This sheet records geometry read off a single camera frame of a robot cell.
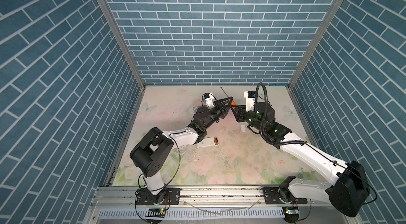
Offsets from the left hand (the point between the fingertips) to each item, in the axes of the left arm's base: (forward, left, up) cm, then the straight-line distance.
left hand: (235, 101), depth 75 cm
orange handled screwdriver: (-1, +1, -1) cm, 1 cm away
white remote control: (-8, +13, -28) cm, 32 cm away
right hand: (-1, +2, -2) cm, 3 cm away
